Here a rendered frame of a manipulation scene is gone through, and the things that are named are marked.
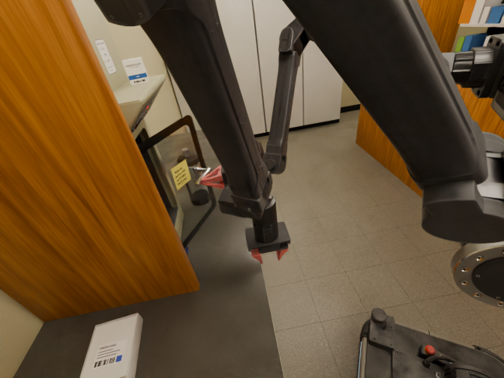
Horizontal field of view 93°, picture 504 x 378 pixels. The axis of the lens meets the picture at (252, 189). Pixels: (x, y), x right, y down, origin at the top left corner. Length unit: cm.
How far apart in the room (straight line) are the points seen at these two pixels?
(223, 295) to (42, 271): 48
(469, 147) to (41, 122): 60
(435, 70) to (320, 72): 378
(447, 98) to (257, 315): 66
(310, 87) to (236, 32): 129
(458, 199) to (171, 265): 65
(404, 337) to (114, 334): 130
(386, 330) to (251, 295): 89
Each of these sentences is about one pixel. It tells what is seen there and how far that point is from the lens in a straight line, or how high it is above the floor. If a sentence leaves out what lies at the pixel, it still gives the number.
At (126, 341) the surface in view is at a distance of 81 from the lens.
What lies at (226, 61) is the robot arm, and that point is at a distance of 27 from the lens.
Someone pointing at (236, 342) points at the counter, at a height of 94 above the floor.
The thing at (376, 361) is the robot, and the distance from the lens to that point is 150.
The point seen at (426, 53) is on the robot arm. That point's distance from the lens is 21.
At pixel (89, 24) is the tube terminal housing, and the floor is 166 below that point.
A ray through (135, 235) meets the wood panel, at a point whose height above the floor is 122.
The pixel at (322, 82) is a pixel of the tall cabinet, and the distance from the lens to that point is 403.
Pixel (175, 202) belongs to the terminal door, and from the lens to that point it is 81.
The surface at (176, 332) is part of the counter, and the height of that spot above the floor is 94.
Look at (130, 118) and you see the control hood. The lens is 60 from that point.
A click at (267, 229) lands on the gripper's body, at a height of 123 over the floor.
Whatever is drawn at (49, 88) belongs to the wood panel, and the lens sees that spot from 54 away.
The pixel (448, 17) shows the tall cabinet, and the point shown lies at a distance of 543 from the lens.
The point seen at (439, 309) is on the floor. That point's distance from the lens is 203.
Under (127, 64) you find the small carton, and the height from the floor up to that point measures 156.
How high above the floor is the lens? 162
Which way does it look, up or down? 35 degrees down
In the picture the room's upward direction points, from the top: 10 degrees counter-clockwise
